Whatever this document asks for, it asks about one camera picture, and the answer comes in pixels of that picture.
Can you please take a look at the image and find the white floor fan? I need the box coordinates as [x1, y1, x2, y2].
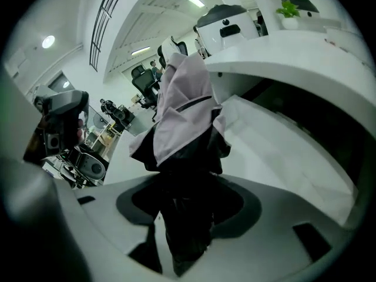
[92, 112, 109, 129]

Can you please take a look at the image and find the white and black service robot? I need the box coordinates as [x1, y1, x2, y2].
[194, 4, 260, 56]
[288, 0, 321, 19]

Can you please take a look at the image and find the black balcony railing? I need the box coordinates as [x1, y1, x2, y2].
[89, 0, 132, 71]

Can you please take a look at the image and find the person's left hand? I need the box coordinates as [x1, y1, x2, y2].
[76, 117, 87, 142]

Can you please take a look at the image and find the white drawer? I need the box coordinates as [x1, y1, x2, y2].
[219, 94, 364, 229]

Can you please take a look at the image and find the grey device with round lens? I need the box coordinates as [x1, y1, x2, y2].
[72, 150, 107, 185]

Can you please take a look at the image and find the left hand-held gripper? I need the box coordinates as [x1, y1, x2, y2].
[34, 89, 89, 159]

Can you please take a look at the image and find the small potted plant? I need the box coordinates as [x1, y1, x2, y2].
[275, 0, 301, 31]

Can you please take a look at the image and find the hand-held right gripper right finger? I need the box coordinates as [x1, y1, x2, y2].
[207, 174, 356, 282]

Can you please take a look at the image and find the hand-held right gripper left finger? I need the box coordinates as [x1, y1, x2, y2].
[54, 172, 166, 257]

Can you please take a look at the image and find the white garment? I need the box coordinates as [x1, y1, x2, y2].
[160, 36, 178, 69]

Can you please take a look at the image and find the black office chair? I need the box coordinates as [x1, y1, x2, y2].
[130, 64, 161, 122]
[156, 36, 189, 71]

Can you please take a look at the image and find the white desk with hutch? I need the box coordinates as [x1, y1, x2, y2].
[203, 9, 376, 230]

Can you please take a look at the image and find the pink and black umbrella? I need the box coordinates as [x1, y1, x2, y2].
[129, 52, 233, 277]

